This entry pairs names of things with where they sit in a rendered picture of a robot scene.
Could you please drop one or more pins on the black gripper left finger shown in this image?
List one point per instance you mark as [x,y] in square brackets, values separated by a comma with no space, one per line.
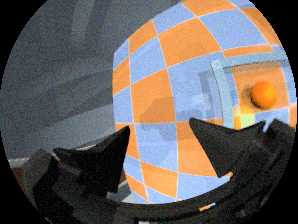
[103,163]

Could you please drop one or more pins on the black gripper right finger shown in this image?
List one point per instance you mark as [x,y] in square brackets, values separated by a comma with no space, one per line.
[222,145]

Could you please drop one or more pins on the orange ball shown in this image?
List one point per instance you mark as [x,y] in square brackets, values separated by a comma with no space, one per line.
[263,95]

